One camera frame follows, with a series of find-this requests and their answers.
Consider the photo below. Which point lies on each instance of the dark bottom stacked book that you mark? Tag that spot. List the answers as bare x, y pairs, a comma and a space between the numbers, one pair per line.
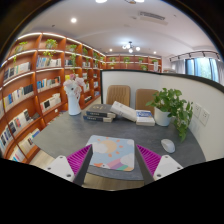
96, 118

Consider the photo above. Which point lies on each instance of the white wall socket right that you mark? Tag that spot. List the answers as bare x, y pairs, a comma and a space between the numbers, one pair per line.
204, 116

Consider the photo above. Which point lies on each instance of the white leaning book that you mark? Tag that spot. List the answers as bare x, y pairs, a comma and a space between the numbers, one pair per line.
124, 111

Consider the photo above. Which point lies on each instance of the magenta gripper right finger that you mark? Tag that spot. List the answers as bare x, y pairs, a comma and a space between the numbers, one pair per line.
153, 166

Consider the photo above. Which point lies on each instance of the white wall socket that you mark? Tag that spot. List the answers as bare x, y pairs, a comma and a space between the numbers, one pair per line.
197, 110
204, 116

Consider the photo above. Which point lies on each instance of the right tan chair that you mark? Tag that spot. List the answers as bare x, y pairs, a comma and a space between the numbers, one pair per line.
142, 97

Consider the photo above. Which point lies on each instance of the white pot green plant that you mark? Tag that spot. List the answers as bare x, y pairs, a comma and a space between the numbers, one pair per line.
168, 100

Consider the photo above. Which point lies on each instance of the ceiling chandelier lamp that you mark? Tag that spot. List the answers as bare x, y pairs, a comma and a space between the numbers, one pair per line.
130, 47

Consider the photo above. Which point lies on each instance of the white blue book stack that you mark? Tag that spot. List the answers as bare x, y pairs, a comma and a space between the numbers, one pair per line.
144, 117

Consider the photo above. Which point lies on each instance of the far orange bookshelf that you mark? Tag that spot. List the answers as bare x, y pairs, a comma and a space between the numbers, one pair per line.
133, 62

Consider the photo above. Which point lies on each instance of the dark top stacked book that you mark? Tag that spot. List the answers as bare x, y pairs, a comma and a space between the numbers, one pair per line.
102, 110

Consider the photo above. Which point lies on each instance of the dark stacked book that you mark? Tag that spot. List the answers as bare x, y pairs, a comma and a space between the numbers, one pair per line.
102, 110
96, 118

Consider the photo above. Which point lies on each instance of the white computer mouse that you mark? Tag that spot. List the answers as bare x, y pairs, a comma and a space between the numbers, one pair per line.
168, 145

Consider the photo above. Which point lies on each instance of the colourful cartoon mouse pad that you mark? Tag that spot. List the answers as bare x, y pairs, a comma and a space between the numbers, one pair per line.
112, 153

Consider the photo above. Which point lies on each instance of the white wall socket left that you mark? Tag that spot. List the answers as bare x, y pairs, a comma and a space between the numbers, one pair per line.
197, 110

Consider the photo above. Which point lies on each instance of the tan chair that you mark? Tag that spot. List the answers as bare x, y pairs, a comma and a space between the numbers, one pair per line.
119, 93
142, 97

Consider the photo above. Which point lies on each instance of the white partition wall panel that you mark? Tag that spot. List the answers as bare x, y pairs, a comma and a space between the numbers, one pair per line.
208, 94

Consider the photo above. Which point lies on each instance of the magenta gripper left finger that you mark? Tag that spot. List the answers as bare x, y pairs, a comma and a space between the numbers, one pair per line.
73, 167

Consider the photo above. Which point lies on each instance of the orange wooden bookshelf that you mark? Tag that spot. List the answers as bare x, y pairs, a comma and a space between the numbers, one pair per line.
31, 87

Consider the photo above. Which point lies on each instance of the left tan chair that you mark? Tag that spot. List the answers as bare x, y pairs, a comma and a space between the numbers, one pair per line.
119, 93

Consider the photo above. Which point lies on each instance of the white vase with flowers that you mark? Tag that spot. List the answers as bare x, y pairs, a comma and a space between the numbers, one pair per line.
73, 88

